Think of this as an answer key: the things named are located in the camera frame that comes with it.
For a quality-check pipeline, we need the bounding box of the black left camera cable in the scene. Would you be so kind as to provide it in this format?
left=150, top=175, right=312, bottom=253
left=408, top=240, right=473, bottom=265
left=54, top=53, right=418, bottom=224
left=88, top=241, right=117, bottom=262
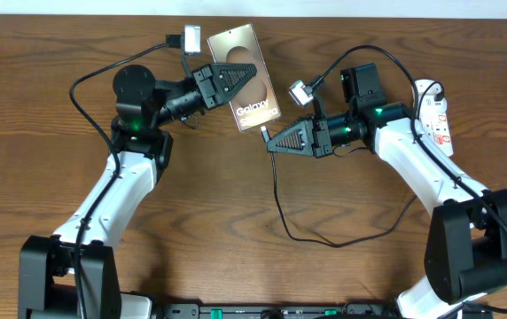
left=68, top=34, right=186, bottom=319

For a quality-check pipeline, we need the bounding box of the white power strip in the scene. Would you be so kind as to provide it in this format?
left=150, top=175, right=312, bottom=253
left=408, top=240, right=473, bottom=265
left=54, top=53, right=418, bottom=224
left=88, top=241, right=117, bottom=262
left=415, top=79, right=454, bottom=157

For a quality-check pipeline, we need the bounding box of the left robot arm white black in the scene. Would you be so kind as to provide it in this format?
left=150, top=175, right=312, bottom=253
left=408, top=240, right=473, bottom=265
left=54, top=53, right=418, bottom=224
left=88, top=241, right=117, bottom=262
left=18, top=63, right=257, bottom=318

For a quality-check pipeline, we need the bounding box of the black right camera cable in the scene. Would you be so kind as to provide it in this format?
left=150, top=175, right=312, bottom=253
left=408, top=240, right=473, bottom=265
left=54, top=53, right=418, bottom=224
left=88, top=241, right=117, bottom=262
left=310, top=44, right=507, bottom=315

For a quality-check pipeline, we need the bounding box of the black camera cable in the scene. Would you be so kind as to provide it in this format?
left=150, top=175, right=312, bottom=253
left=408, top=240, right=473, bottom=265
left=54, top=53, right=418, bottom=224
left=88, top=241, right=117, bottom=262
left=68, top=34, right=186, bottom=319
left=310, top=44, right=507, bottom=315

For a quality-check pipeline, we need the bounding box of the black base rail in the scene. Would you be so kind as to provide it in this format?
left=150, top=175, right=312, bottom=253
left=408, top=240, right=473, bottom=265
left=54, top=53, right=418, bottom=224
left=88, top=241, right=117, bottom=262
left=137, top=302, right=402, bottom=319

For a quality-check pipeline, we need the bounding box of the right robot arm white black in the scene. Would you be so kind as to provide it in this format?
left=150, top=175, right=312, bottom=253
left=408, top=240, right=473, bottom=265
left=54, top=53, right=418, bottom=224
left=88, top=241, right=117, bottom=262
left=264, top=64, right=507, bottom=318

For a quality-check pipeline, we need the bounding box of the black USB charger cable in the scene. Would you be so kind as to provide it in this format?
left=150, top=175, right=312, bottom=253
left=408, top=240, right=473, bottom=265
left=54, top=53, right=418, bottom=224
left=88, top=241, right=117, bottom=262
left=260, top=80, right=446, bottom=249

